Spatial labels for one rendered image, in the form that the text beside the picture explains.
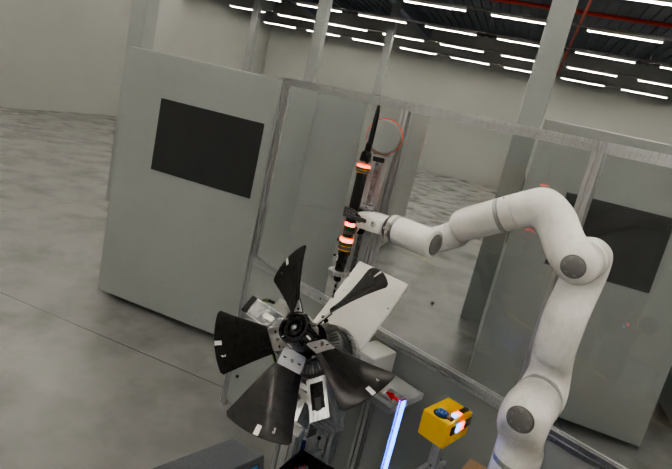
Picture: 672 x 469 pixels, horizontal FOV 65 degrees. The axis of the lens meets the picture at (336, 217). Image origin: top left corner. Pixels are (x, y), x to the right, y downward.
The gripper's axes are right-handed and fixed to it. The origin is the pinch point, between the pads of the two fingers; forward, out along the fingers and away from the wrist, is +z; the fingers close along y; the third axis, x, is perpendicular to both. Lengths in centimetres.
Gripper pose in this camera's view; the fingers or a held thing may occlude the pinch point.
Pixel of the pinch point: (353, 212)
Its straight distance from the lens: 167.8
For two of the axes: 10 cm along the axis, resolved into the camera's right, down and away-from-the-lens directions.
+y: 6.8, 0.0, 7.3
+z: -7.0, -2.9, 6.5
